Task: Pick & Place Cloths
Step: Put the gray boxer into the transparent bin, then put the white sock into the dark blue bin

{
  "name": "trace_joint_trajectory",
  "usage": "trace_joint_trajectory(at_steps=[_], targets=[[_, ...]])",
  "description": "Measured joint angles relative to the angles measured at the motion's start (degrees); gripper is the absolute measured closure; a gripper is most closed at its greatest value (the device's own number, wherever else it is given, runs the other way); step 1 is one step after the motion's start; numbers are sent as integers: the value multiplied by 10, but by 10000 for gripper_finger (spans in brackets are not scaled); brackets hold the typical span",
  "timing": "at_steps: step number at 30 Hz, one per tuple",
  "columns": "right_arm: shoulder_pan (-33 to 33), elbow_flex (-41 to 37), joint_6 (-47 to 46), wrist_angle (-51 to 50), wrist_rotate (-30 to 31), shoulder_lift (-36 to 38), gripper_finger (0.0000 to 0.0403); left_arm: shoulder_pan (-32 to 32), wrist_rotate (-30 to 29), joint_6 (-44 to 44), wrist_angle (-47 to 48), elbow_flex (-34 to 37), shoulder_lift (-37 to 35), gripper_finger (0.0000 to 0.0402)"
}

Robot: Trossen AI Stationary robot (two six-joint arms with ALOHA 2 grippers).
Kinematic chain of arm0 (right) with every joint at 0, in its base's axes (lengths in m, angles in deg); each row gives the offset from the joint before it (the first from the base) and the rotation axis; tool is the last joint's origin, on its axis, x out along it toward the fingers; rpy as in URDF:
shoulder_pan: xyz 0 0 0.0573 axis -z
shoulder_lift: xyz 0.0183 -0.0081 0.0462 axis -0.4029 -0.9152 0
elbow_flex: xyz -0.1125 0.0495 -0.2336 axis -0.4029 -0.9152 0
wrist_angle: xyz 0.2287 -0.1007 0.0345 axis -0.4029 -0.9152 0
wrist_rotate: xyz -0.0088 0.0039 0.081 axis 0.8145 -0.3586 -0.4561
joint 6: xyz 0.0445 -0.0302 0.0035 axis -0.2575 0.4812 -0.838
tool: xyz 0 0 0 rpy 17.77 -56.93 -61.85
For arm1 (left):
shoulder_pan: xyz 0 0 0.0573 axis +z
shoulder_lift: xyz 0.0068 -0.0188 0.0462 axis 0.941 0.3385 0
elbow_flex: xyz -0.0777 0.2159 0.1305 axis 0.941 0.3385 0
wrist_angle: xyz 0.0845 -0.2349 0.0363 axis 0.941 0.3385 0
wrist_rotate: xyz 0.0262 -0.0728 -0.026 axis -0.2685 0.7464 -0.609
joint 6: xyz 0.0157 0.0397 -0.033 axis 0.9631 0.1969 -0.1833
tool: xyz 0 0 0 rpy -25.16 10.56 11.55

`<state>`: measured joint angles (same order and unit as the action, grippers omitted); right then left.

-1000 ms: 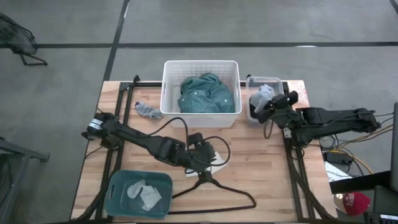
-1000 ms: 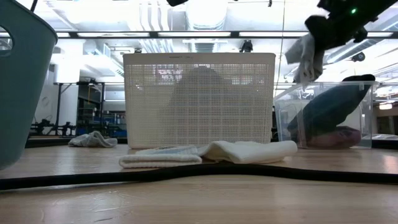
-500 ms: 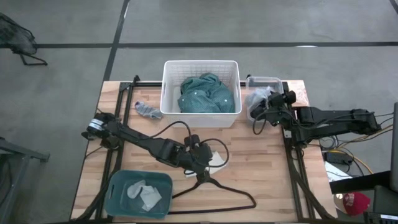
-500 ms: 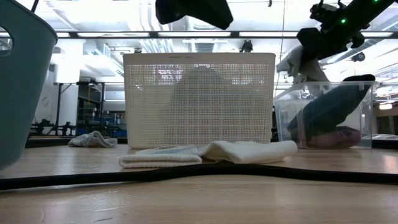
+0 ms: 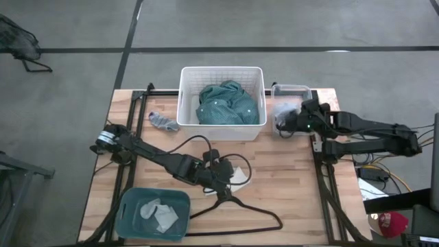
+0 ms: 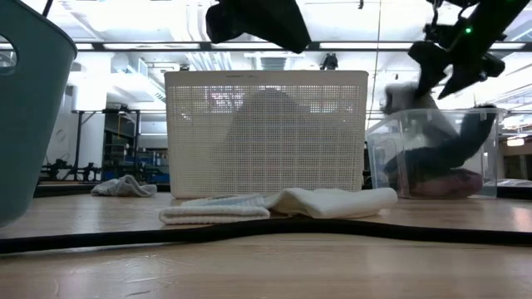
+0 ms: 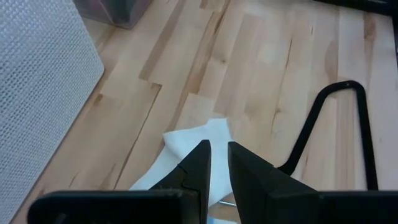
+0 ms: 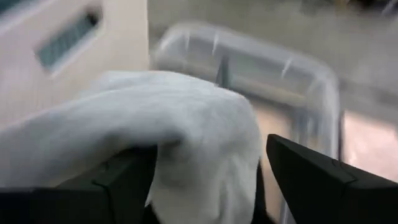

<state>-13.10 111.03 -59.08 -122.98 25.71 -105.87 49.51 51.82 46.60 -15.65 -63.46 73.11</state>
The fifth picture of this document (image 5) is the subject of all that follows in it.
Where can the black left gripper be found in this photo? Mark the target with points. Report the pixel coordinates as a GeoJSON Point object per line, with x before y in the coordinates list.
{"type": "Point", "coordinates": [214, 171]}

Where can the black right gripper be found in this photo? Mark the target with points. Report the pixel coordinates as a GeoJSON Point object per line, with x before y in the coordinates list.
{"type": "Point", "coordinates": [313, 118]}

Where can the grey fuzzy cloth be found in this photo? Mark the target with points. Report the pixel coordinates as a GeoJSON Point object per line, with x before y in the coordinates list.
{"type": "Point", "coordinates": [284, 110]}

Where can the white cloth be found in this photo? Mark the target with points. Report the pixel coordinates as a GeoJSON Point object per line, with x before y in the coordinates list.
{"type": "Point", "coordinates": [240, 176]}

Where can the teal dotted shirt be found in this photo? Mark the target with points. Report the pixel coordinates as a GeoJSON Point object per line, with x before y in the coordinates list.
{"type": "Point", "coordinates": [228, 106]}

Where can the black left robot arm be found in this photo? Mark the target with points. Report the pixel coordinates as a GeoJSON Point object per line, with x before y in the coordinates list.
{"type": "Point", "coordinates": [147, 151]}

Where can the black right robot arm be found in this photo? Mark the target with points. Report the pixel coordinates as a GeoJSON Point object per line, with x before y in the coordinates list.
{"type": "Point", "coordinates": [360, 121]}

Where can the clear plastic bin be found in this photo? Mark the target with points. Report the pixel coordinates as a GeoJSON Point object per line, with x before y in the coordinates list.
{"type": "Point", "coordinates": [291, 90]}

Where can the black clothes hanger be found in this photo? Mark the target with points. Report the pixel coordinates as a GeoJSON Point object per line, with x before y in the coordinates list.
{"type": "Point", "coordinates": [271, 216]}

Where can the white plastic laundry basket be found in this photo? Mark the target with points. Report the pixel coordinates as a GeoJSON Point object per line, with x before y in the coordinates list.
{"type": "Point", "coordinates": [221, 132]}

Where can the grey striped sock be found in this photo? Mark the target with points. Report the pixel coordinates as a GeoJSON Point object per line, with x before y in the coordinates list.
{"type": "Point", "coordinates": [163, 121]}

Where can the teal plastic bin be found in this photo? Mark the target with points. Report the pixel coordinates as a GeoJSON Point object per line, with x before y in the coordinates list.
{"type": "Point", "coordinates": [130, 206]}

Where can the black power brick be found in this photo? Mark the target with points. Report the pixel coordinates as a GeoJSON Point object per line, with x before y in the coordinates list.
{"type": "Point", "coordinates": [374, 174]}

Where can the white paper sheet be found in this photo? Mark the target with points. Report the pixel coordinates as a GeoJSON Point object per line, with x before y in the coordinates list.
{"type": "Point", "coordinates": [370, 192]}

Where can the black side desk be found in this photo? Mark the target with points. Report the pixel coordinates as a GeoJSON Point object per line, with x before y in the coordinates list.
{"type": "Point", "coordinates": [394, 202]}

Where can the red baseball cap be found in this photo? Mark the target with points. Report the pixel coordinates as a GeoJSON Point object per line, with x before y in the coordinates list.
{"type": "Point", "coordinates": [392, 224]}

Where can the grey monitor edge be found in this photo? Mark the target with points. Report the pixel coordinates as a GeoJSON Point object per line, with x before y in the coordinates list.
{"type": "Point", "coordinates": [435, 161]}

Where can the grey metal stand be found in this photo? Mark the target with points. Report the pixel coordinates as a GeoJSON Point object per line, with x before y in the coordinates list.
{"type": "Point", "coordinates": [24, 169]}

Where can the black aluminium table frame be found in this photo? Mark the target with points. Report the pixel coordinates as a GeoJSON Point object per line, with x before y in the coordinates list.
{"type": "Point", "coordinates": [139, 103]}

